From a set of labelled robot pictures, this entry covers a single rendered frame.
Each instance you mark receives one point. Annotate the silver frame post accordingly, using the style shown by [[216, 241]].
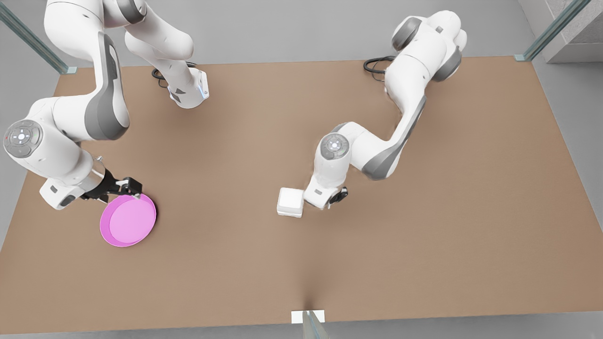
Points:
[[553, 29], [311, 324], [33, 41]]

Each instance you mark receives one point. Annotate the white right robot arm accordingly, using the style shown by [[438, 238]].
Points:
[[70, 117]]

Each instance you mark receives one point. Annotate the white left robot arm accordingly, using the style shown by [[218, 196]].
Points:
[[405, 84]]

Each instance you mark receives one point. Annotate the pink round plate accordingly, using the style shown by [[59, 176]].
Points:
[[128, 221]]

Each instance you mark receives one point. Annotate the white square box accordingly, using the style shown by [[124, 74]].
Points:
[[290, 202]]

